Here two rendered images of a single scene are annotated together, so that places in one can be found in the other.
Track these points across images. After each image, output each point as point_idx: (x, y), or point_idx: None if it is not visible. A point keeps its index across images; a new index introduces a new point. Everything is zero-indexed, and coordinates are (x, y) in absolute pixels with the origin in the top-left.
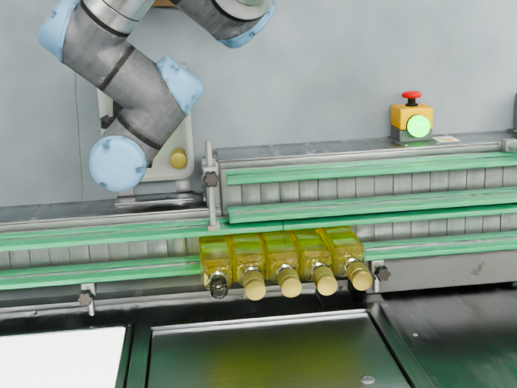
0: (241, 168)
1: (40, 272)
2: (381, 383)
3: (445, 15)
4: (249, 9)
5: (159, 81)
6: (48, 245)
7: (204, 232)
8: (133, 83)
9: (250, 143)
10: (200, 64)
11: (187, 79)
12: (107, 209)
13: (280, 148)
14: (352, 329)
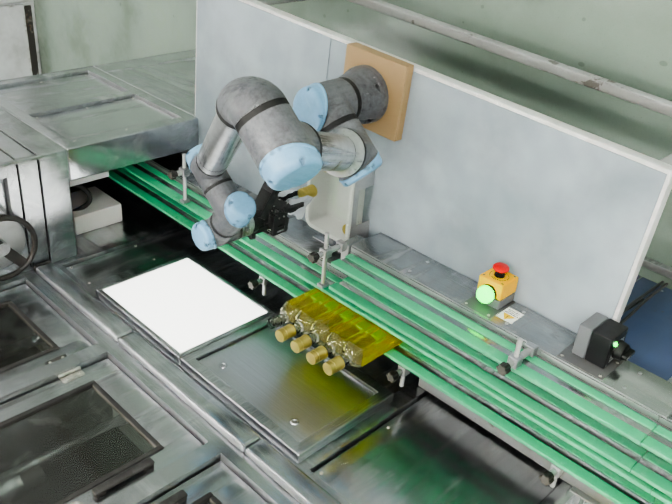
0: (361, 257)
1: (255, 255)
2: (295, 428)
3: (553, 218)
4: (333, 171)
5: (223, 206)
6: (249, 245)
7: (315, 285)
8: (212, 201)
9: (401, 240)
10: (383, 172)
11: (232, 211)
12: (304, 237)
13: (403, 256)
14: (348, 395)
